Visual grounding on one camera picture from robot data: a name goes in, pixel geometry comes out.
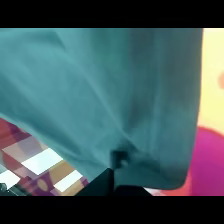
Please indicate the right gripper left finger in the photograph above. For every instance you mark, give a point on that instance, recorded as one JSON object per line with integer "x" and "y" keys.
{"x": 99, "y": 186}

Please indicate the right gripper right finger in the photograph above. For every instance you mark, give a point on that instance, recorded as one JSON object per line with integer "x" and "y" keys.
{"x": 131, "y": 191}

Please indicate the teal shirt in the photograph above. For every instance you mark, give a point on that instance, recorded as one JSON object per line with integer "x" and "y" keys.
{"x": 100, "y": 86}

